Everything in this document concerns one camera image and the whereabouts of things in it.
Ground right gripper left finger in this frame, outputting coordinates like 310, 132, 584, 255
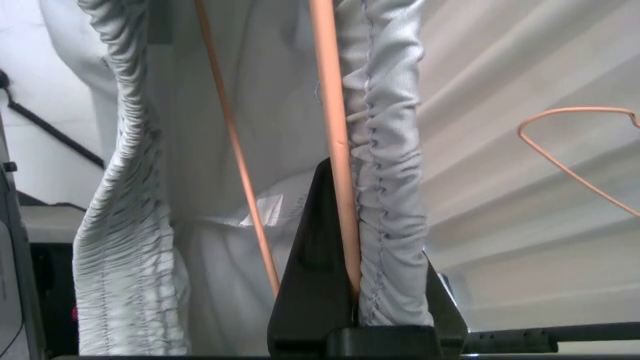
267, 157, 358, 358

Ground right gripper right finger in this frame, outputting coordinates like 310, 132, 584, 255
422, 249, 470, 357

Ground pale grey shorts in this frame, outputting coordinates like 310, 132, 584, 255
39, 0, 436, 357

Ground pink clothes hanger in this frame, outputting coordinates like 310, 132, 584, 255
193, 0, 362, 301
517, 106, 640, 219

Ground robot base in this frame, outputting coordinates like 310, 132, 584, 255
0, 112, 86, 359

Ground white curtain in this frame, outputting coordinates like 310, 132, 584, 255
414, 0, 640, 331

